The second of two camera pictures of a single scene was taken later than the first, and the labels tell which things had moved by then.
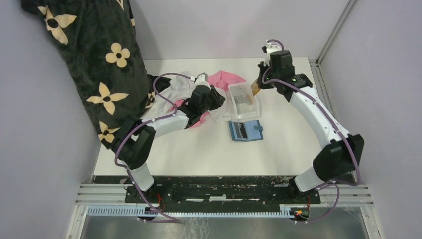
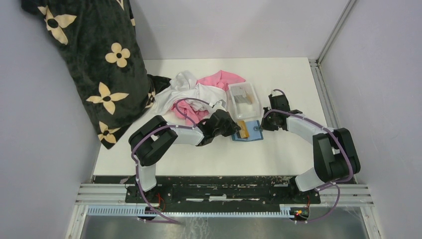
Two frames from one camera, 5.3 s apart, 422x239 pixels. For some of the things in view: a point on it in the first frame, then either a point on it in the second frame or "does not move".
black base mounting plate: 222,191 does not move
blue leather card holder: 246,131 does not move
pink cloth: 222,79 does not move
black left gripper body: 214,101 -> 227,130
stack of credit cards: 243,98 does not move
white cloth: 176,89 does not move
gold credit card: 255,87 -> 244,132
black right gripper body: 269,74 -> 268,122
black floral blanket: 97,43 does not move
